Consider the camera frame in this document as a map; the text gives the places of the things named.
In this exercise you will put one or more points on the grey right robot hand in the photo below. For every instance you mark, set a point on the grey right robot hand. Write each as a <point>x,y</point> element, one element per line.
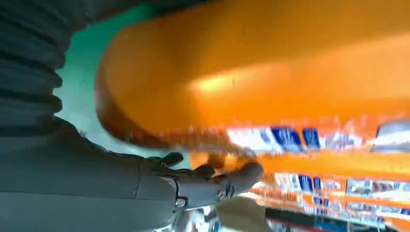
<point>80,179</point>

